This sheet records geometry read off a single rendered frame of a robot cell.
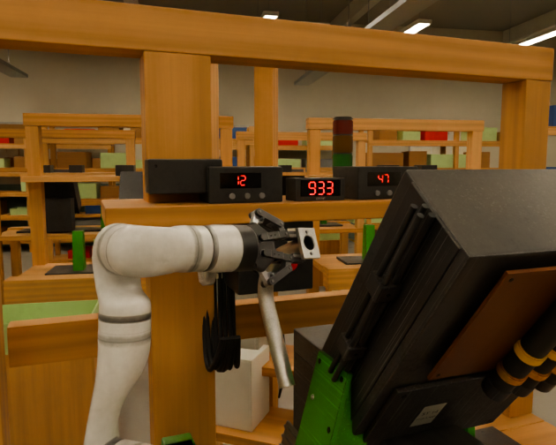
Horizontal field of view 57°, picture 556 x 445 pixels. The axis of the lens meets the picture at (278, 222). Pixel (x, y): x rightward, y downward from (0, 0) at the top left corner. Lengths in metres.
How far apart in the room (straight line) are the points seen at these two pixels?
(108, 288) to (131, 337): 0.08
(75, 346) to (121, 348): 0.54
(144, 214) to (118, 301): 0.31
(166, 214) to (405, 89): 11.09
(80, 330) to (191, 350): 0.25
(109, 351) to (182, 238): 0.18
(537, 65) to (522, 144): 0.22
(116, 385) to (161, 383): 0.47
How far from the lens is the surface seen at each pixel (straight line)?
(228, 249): 0.77
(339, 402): 0.92
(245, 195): 1.06
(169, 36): 1.15
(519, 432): 1.68
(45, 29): 1.14
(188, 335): 1.18
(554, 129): 5.98
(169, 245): 0.72
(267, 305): 0.97
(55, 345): 1.26
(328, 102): 11.34
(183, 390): 1.23
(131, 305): 0.71
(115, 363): 0.73
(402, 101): 11.90
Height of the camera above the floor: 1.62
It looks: 6 degrees down
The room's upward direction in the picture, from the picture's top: straight up
